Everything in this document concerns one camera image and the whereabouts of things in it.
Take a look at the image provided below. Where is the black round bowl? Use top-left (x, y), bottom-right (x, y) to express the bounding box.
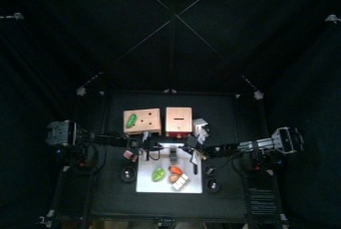
top-left (121, 166), bottom-right (138, 183)
top-left (204, 177), bottom-right (221, 193)

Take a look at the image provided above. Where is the red drawer with wooden knob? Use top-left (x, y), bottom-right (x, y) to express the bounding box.
top-left (168, 130), bottom-right (193, 139)

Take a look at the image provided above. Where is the green oval toy piece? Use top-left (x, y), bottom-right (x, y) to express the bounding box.
top-left (126, 114), bottom-right (139, 129)

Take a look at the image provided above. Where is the white cutting board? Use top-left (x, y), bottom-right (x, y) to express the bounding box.
top-left (135, 140), bottom-right (204, 194)

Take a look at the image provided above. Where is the black printed sheet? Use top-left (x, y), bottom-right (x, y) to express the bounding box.
top-left (245, 186), bottom-right (280, 221)

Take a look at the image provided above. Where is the wooden drawer box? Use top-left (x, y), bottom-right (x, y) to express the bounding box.
top-left (165, 107), bottom-right (194, 138)

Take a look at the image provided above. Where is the green toy bell pepper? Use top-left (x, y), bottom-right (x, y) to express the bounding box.
top-left (152, 167), bottom-right (168, 183)

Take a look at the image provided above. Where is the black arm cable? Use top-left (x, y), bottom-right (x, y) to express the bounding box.
top-left (228, 152), bottom-right (279, 176)
top-left (66, 144), bottom-right (110, 176)

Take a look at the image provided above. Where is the wooden shape sorter box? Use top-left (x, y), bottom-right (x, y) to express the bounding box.
top-left (123, 108), bottom-right (164, 137)

